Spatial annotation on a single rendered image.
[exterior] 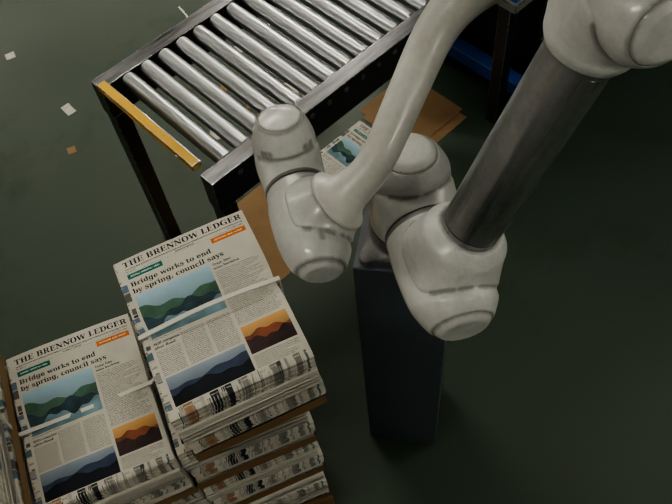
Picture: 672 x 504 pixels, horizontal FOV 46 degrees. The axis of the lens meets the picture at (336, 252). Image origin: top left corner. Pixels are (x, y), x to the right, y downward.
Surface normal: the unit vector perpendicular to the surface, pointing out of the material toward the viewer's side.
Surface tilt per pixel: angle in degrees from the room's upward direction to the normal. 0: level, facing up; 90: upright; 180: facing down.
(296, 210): 32
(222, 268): 6
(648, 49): 83
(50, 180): 0
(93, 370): 1
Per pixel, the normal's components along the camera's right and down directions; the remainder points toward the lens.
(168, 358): -0.07, -0.53
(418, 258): -0.87, 0.13
